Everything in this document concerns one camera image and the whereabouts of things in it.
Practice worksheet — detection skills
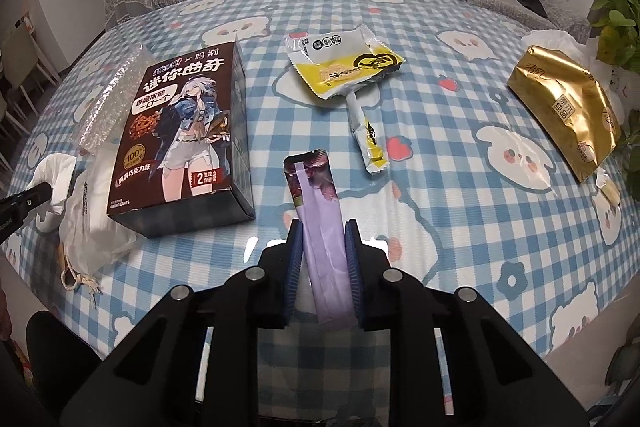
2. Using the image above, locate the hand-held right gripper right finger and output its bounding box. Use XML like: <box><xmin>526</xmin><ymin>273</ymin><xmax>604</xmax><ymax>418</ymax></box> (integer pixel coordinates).
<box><xmin>344</xmin><ymin>219</ymin><xmax>593</xmax><ymax>427</ymax></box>

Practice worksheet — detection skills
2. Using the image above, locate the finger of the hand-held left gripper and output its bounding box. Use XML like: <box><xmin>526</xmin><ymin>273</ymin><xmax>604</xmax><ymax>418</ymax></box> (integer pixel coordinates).
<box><xmin>0</xmin><ymin>183</ymin><xmax>55</xmax><ymax>220</ymax></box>

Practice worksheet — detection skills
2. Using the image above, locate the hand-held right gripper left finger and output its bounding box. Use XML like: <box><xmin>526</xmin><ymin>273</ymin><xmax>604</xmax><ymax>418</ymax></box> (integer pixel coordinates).
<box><xmin>55</xmin><ymin>219</ymin><xmax>307</xmax><ymax>427</ymax></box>

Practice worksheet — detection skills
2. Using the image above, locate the white tissue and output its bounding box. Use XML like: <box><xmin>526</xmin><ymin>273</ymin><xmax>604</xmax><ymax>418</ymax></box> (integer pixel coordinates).
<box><xmin>29</xmin><ymin>153</ymin><xmax>77</xmax><ymax>233</ymax></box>

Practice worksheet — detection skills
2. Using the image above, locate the purple wrapper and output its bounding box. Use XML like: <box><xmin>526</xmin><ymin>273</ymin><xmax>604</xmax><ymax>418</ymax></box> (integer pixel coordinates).
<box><xmin>282</xmin><ymin>148</ymin><xmax>353</xmax><ymax>325</ymax></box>

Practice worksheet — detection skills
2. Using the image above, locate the white plastic bag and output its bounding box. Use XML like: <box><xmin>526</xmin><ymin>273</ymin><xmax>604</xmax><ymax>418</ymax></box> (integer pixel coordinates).
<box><xmin>59</xmin><ymin>144</ymin><xmax>138</xmax><ymax>275</ymax></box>

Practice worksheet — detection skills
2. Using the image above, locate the brown cookie box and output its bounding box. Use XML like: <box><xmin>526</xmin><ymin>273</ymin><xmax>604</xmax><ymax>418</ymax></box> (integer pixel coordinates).
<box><xmin>107</xmin><ymin>41</ymin><xmax>256</xmax><ymax>239</ymax></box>

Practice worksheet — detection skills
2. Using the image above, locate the brown paper scrap with twine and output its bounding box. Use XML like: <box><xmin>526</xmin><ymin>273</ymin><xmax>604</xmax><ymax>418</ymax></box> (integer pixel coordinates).
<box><xmin>60</xmin><ymin>247</ymin><xmax>103</xmax><ymax>295</ymax></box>

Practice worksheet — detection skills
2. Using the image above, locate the beige dining chair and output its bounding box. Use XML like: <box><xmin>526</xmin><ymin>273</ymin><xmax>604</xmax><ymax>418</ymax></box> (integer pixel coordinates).
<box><xmin>10</xmin><ymin>21</ymin><xmax>60</xmax><ymax>85</ymax></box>
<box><xmin>0</xmin><ymin>57</ymin><xmax>36</xmax><ymax>142</ymax></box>

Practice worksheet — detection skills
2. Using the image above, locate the clear bubble wrap bag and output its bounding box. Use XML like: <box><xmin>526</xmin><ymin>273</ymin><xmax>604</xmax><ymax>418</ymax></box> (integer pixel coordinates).
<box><xmin>70</xmin><ymin>44</ymin><xmax>151</xmax><ymax>152</ymax></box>

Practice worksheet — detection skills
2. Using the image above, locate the small white yellow wrapper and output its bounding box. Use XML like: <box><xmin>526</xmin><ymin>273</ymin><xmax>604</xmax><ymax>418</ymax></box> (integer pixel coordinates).
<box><xmin>346</xmin><ymin>91</ymin><xmax>388</xmax><ymax>175</ymax></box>

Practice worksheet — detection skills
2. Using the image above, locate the yellow snack wrapper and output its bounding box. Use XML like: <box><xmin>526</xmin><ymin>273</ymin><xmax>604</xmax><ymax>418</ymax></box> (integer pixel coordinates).
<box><xmin>284</xmin><ymin>24</ymin><xmax>405</xmax><ymax>100</ymax></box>

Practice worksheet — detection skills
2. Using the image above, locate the small cream wrapper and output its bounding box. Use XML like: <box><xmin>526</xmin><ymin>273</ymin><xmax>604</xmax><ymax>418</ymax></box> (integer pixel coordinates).
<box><xmin>595</xmin><ymin>169</ymin><xmax>621</xmax><ymax>208</ymax></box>

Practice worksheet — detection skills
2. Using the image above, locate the gold tissue pack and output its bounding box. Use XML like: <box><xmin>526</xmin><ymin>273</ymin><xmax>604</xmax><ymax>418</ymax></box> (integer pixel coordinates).
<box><xmin>506</xmin><ymin>29</ymin><xmax>626</xmax><ymax>184</ymax></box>

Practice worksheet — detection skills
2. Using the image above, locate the green potted plant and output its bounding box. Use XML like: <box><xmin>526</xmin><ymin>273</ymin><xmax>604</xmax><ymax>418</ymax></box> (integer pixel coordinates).
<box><xmin>590</xmin><ymin>0</ymin><xmax>640</xmax><ymax>158</ymax></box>

